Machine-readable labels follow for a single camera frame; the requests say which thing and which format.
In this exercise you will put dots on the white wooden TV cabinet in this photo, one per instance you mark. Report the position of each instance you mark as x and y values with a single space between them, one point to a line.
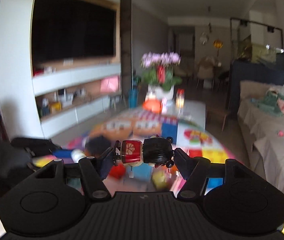
19 87

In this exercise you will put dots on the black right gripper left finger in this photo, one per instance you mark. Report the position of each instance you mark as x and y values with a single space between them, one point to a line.
93 172

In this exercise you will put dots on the round wall clock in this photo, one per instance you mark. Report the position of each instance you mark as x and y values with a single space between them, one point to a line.
203 39

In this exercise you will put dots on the purple orchid flower pot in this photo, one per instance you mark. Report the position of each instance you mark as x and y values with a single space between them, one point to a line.
159 73

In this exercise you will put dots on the green clothes pile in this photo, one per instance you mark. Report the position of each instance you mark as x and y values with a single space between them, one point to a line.
268 103

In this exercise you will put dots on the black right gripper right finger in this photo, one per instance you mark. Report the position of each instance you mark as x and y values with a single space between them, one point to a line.
194 172

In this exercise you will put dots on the black television screen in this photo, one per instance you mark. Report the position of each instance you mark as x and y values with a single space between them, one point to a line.
71 29

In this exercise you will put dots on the pink paper bag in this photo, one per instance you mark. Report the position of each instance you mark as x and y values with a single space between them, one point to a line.
109 84

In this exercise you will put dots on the dark blue cabinet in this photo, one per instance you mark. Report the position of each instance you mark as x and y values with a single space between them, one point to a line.
241 71

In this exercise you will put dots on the glass fish tank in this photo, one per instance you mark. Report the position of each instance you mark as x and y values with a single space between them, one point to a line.
256 42

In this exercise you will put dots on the grey covered sofa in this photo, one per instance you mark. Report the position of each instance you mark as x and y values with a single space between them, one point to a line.
263 131

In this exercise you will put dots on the glass jar red lid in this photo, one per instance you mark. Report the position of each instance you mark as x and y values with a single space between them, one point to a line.
180 98

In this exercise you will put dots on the black plush cat toy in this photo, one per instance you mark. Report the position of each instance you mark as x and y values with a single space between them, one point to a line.
96 146

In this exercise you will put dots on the colourful cartoon play mat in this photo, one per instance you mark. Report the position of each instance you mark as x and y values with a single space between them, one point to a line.
216 197

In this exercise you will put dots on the small wooden stool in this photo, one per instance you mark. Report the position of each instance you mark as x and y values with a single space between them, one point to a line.
117 102

